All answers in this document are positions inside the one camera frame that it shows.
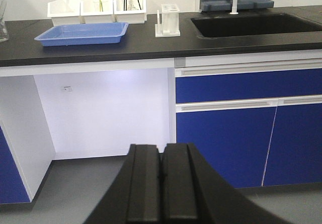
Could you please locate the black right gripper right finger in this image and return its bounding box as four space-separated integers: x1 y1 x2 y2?
162 143 287 223

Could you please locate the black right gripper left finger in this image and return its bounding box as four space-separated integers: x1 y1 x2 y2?
85 144 159 223

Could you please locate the white test tube rack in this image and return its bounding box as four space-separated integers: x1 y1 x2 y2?
155 4 181 38

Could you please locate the blue left cabinet door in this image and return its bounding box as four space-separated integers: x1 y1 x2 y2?
177 107 276 188

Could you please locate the blue cabinet door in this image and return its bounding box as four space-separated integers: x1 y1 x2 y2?
264 104 321 186
177 107 276 188

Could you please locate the blue right cabinet door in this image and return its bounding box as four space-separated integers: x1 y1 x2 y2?
264 104 321 186

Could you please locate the blue far-left cabinet panel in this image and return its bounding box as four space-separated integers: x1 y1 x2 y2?
0 129 30 204

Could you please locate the blue drawer front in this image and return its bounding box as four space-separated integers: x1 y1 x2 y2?
176 68 321 103

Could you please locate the blue plastic tray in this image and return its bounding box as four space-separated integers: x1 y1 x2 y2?
35 22 129 46

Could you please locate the black lab sink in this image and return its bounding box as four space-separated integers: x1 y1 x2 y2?
191 14 321 38

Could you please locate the right white storage bin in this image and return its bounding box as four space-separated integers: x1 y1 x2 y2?
113 0 147 24

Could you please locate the white storage bin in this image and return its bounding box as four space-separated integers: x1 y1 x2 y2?
113 0 147 24
47 0 82 26
80 0 115 24

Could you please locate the middle white storage bin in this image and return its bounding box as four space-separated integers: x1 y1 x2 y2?
80 0 115 24

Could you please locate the left white storage bin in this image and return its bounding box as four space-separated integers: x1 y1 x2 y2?
47 0 82 26

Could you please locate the glass beaker in middle bin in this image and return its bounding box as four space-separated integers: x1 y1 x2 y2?
93 0 109 12

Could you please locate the clear glass beaker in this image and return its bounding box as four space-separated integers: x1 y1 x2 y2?
0 0 9 42

